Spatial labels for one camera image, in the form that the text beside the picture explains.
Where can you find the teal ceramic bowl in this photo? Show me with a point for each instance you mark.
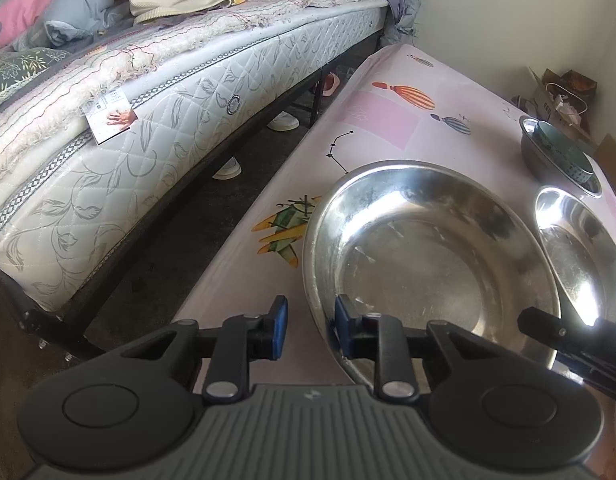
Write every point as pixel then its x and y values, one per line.
pixel 558 147

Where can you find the long cardboard box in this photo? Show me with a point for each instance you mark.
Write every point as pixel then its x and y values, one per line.
pixel 615 152

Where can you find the pale lace bed sheet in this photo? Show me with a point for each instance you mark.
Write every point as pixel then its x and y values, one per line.
pixel 163 45

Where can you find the large deep steel bowl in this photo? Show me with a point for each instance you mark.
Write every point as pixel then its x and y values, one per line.
pixel 573 260

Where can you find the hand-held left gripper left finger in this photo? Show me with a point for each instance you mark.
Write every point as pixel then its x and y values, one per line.
pixel 280 327

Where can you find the black metal bed frame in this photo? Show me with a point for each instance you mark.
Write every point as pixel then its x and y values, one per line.
pixel 48 325

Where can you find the brown paper bag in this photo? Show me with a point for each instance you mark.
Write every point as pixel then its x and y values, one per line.
pixel 580 82

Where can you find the small steel bowl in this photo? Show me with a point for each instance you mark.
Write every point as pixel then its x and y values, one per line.
pixel 533 155

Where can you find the pink slipper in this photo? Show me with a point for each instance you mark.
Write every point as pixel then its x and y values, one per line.
pixel 329 85

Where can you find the white sneaker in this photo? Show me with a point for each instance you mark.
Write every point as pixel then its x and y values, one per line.
pixel 283 121
pixel 227 169

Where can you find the open cardboard box with clutter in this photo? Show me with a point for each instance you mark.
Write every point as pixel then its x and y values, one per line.
pixel 548 105

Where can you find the pink and grey blanket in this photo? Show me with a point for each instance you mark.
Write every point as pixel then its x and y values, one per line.
pixel 18 10

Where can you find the white quilted mattress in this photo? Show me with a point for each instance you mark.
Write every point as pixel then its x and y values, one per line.
pixel 188 125

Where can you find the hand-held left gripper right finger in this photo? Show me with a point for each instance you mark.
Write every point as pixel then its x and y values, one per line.
pixel 343 325

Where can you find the shallow steel bowl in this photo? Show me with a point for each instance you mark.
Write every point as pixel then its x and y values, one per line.
pixel 438 270

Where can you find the mattress label tag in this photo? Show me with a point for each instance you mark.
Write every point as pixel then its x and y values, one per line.
pixel 110 120

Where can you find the pink printed tablecloth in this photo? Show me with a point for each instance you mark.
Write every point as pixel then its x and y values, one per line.
pixel 388 110

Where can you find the purple grey garment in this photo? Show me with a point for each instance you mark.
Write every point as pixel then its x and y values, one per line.
pixel 398 5

